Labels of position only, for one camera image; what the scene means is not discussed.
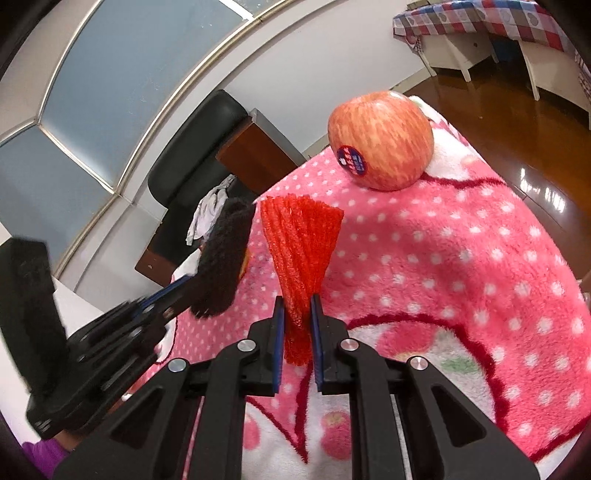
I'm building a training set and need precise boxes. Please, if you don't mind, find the person's left forearm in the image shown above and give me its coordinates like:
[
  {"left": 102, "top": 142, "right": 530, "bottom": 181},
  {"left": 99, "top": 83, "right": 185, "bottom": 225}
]
[{"left": 21, "top": 429, "right": 88, "bottom": 478}]

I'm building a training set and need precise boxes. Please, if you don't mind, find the orange foam fruit net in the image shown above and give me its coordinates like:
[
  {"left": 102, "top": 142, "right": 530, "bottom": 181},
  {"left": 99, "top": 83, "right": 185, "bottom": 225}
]
[{"left": 260, "top": 195, "right": 345, "bottom": 366}]

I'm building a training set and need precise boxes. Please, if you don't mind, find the pink printed blanket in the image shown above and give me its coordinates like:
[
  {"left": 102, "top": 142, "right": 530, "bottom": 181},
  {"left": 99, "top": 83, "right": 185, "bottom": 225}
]
[{"left": 161, "top": 95, "right": 588, "bottom": 480}]

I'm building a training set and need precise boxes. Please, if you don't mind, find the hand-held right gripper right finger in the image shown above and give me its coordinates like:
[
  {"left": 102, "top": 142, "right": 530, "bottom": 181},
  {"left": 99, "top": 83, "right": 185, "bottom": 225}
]
[{"left": 310, "top": 294, "right": 541, "bottom": 480}]

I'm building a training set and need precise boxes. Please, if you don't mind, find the black foam fruit net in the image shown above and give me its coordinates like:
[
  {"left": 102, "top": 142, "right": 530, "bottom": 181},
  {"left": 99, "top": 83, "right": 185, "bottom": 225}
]
[{"left": 190, "top": 198, "right": 256, "bottom": 319}]

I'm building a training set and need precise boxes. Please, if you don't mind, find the white cloth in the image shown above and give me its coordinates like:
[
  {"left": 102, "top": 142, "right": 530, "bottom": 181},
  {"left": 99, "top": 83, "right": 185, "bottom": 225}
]
[{"left": 186, "top": 178, "right": 236, "bottom": 246}]

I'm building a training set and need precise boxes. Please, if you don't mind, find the black leather wooden armchair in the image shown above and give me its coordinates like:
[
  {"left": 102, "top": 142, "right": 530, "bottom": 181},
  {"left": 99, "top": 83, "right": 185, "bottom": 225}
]
[{"left": 135, "top": 89, "right": 308, "bottom": 287}]

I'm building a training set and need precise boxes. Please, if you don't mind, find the checkered tablecloth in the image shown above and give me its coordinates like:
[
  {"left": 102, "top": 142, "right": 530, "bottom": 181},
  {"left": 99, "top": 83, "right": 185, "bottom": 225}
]
[{"left": 392, "top": 0, "right": 591, "bottom": 100}]

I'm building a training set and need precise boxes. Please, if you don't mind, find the white table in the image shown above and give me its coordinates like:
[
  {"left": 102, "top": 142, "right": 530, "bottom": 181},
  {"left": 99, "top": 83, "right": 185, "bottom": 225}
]
[
  {"left": 418, "top": 32, "right": 499, "bottom": 82},
  {"left": 517, "top": 39, "right": 583, "bottom": 101}
]

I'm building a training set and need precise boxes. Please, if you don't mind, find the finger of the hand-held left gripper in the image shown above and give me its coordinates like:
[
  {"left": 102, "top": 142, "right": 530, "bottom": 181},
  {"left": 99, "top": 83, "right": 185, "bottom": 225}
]
[
  {"left": 147, "top": 292, "right": 197, "bottom": 327},
  {"left": 135, "top": 274, "right": 200, "bottom": 312}
]

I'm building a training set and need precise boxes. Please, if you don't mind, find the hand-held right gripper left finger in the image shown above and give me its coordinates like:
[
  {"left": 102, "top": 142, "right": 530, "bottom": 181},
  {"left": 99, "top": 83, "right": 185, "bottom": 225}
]
[{"left": 53, "top": 295, "right": 286, "bottom": 480}]

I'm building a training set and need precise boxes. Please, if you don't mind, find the large frosted glass window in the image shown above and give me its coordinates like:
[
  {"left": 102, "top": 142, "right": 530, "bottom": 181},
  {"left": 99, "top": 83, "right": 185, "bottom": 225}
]
[{"left": 0, "top": 0, "right": 333, "bottom": 278}]

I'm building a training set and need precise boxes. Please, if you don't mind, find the red apple with sticker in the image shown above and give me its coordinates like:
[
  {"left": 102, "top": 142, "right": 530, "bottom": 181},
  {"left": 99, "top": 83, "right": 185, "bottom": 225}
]
[{"left": 328, "top": 91, "right": 435, "bottom": 191}]

